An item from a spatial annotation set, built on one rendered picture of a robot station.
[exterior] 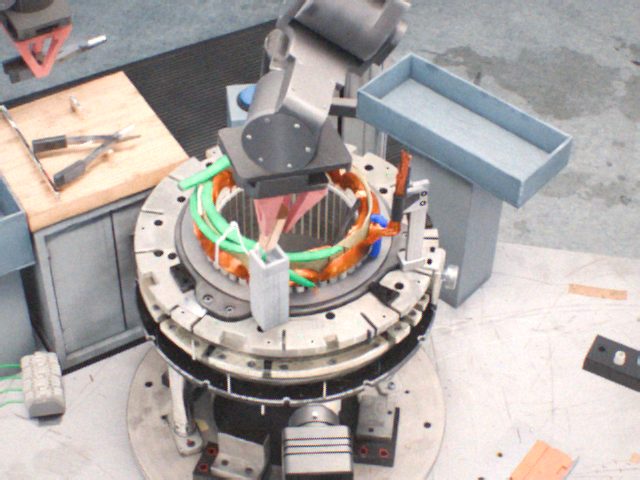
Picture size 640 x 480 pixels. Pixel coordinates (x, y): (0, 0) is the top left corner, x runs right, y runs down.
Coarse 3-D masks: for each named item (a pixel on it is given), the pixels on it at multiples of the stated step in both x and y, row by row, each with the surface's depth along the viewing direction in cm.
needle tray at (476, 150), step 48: (384, 96) 165; (432, 96) 166; (480, 96) 161; (432, 144) 156; (480, 144) 159; (528, 144) 159; (432, 192) 163; (480, 192) 160; (528, 192) 152; (480, 240) 168
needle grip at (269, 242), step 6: (282, 204) 116; (282, 210) 115; (282, 216) 115; (276, 222) 115; (282, 222) 116; (276, 228) 116; (282, 228) 117; (270, 234) 117; (276, 234) 117; (264, 240) 119; (270, 240) 118; (276, 240) 119; (264, 246) 119; (270, 246) 119
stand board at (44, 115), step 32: (64, 96) 158; (96, 96) 158; (128, 96) 158; (0, 128) 154; (32, 128) 154; (64, 128) 154; (96, 128) 154; (160, 128) 154; (0, 160) 150; (64, 160) 150; (96, 160) 150; (128, 160) 150; (160, 160) 150; (32, 192) 146; (64, 192) 146; (96, 192) 146; (128, 192) 149; (32, 224) 144
